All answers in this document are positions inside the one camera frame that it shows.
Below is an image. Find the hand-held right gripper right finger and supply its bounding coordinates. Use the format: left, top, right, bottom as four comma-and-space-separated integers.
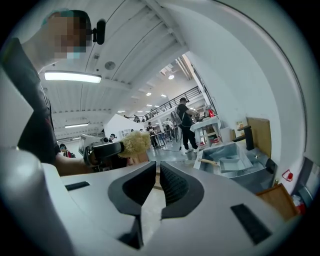
149, 161, 301, 256

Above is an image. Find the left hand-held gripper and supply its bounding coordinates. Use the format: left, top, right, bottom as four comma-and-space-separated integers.
78, 133, 125, 173

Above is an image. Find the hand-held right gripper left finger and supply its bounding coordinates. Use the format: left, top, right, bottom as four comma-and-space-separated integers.
61, 161, 157, 250

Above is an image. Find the yellow fibrous loofah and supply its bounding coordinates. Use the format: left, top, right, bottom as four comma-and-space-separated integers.
117, 129, 152, 160

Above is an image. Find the person's left forearm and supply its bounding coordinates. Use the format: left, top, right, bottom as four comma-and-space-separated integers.
53, 151, 101, 177

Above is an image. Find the long ceiling light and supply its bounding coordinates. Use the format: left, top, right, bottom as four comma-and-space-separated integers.
43, 70, 103, 85
64, 122, 90, 129

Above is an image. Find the stainless steel sink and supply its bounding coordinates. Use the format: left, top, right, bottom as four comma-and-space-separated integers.
193, 141, 277, 194

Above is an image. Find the standing floor fan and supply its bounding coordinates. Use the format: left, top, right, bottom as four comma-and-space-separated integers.
169, 111, 184, 145

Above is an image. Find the white table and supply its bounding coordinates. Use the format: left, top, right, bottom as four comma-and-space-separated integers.
189, 116, 223, 149

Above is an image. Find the black balcony railing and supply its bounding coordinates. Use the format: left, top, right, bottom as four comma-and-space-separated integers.
124, 85, 201, 123

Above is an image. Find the person's black shirt torso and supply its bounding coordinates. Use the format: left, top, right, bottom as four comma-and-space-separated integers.
1, 37, 61, 166

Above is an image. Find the wooden backsplash board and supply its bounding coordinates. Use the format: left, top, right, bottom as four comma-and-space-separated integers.
246, 116, 273, 159

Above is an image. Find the person's head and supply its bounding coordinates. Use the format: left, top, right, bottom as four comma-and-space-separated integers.
41, 8, 93, 61

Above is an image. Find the teal hair cap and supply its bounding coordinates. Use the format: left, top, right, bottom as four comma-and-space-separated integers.
40, 7, 72, 26

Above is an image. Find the black head-mounted camera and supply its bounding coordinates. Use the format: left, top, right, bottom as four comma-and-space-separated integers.
91, 18, 106, 46

